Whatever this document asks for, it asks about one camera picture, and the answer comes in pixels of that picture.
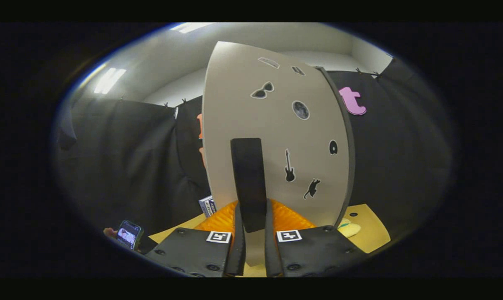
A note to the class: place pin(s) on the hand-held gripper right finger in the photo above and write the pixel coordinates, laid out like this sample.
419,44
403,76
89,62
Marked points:
270,254

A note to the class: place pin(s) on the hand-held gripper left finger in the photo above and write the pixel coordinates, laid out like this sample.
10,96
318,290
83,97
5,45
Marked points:
239,250

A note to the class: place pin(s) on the light blue book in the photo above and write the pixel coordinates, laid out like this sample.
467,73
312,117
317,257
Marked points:
207,206

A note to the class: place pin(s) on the smartphone with lit screen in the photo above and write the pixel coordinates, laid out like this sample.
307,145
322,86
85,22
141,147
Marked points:
128,235

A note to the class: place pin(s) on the dark grey cabinet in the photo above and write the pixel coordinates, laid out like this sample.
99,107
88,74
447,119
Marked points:
350,166

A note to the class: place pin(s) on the black backdrop cloth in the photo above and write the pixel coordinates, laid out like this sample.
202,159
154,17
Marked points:
130,158

